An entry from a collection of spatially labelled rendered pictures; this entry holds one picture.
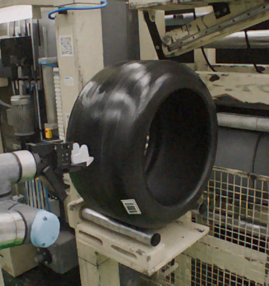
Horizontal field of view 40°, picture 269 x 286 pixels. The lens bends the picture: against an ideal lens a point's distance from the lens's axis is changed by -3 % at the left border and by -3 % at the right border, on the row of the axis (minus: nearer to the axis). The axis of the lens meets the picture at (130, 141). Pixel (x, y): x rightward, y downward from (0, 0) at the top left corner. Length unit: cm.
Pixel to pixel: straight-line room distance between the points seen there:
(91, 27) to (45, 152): 60
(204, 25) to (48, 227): 99
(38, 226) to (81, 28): 80
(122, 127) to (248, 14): 64
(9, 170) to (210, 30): 92
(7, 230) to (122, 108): 48
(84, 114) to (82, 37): 35
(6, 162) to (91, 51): 65
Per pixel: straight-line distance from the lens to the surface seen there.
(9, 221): 76
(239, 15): 141
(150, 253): 122
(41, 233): 79
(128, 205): 110
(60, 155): 96
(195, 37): 150
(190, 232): 146
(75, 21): 137
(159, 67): 114
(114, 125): 104
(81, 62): 137
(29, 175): 92
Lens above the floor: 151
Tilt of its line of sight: 15 degrees down
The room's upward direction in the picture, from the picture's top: 3 degrees counter-clockwise
